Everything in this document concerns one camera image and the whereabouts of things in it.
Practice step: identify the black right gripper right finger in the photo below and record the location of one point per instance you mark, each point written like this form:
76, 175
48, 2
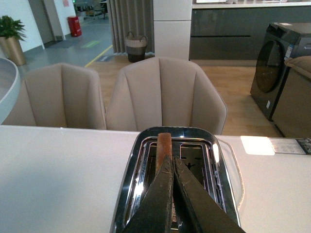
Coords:
196, 211

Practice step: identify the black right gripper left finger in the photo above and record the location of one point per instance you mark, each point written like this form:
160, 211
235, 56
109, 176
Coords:
154, 215

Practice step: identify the toasted bread slice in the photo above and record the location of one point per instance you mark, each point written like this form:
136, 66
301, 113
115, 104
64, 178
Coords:
164, 157

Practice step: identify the chrome white toaster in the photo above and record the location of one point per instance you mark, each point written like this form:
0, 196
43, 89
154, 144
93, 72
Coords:
198, 149

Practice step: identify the beige chair right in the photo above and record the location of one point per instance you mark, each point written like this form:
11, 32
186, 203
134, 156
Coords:
163, 91

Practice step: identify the beige chair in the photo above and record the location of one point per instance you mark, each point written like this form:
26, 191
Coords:
60, 95
163, 91

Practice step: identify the beige chair left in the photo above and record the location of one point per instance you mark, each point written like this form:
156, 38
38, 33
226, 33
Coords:
60, 95

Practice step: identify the woven laundry basket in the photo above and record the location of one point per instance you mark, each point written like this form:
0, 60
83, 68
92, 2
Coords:
135, 47

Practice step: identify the grey kitchen counter cabinet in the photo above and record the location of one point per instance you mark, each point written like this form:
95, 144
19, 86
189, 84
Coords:
232, 34

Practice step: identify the dark washing machine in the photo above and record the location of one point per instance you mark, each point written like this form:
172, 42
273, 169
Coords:
282, 41

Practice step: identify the white tall cabinet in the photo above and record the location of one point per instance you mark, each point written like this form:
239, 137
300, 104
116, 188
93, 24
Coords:
172, 25

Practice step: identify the grey curtain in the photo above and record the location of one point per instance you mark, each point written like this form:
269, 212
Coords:
136, 16

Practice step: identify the red cabinet box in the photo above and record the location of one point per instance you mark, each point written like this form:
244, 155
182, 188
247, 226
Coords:
74, 25

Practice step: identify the gold plant pot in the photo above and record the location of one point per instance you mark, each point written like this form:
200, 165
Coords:
13, 50

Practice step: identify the green potted plant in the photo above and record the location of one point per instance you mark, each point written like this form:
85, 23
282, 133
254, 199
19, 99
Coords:
11, 28

